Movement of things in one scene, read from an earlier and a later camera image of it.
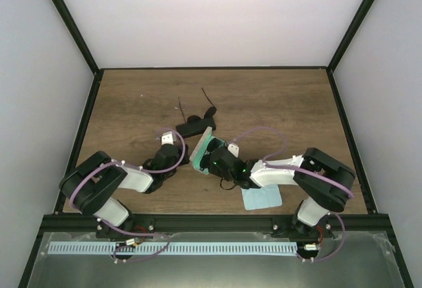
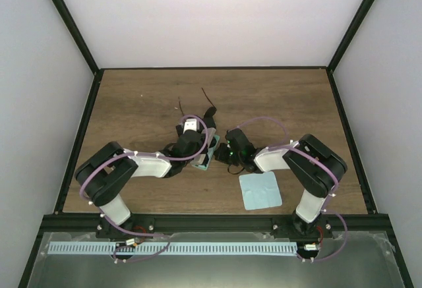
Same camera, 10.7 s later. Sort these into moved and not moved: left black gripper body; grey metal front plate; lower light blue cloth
Moved: left black gripper body
Not moved: lower light blue cloth; grey metal front plate
